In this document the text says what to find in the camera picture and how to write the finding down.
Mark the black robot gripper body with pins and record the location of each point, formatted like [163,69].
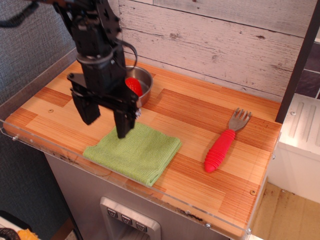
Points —
[104,83]

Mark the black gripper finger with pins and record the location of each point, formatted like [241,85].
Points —
[88,110]
[124,122]

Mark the green cloth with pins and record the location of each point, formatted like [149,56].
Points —
[142,155]

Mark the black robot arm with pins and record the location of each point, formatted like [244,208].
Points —
[94,28]

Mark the red toy strawberry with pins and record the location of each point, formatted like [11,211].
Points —
[134,85]

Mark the stainless steel bowl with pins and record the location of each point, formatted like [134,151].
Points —
[146,82]

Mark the grey toy fridge cabinet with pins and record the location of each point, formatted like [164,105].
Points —
[187,202]

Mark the silver dispenser button panel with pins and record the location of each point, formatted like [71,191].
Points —
[124,223]

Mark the yellow black object bottom-left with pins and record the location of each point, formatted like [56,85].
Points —
[11,234]

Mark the white toy sink unit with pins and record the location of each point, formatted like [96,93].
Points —
[295,164]

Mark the red-handled metal fork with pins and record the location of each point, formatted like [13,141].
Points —
[219,149]

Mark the dark right frame post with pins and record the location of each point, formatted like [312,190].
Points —
[300,63]

